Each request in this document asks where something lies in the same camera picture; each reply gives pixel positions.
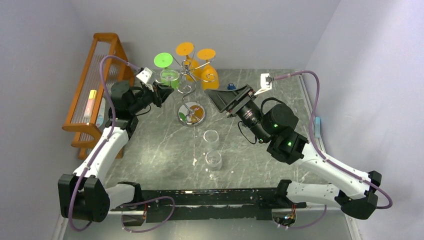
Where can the chrome wine glass rack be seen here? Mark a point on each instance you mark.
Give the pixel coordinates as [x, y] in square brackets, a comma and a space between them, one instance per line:
[191, 113]

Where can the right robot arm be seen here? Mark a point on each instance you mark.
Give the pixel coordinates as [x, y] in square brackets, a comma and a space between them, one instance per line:
[351, 190]

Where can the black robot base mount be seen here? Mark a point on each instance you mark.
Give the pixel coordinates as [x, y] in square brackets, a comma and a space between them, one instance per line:
[236, 203]

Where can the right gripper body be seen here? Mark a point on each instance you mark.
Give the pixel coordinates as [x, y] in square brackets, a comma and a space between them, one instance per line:
[237, 99]

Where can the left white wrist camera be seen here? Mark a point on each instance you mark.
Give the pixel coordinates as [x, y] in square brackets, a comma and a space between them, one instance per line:
[147, 78]

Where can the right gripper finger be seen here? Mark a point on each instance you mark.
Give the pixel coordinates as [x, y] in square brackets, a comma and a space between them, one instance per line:
[221, 104]
[227, 94]

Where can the clear wine glass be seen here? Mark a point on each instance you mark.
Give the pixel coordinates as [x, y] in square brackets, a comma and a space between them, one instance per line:
[169, 77]
[214, 163]
[210, 140]

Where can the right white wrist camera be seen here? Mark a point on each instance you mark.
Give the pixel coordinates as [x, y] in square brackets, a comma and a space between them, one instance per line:
[266, 84]

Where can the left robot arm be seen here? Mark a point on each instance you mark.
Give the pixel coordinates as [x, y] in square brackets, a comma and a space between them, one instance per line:
[82, 195]

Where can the light blue edge clip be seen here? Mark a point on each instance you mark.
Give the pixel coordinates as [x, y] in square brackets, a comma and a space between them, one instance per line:
[317, 127]

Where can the green plastic wine glass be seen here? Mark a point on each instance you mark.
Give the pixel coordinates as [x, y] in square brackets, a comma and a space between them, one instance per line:
[164, 60]

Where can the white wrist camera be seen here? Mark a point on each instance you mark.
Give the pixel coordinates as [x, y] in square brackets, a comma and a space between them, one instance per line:
[147, 78]
[266, 84]

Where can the orange plastic wine glass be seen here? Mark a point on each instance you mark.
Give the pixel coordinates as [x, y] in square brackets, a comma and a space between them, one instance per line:
[209, 76]
[187, 50]

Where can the orange wooden rack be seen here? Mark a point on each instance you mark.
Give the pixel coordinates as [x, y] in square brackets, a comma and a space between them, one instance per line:
[86, 133]

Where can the yellow pink tube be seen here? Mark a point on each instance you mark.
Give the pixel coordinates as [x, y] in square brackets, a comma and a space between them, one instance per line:
[89, 107]

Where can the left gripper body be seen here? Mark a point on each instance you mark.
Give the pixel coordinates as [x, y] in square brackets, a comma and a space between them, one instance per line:
[152, 97]

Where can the blue black utility tool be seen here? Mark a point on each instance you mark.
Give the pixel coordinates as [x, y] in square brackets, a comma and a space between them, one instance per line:
[231, 87]

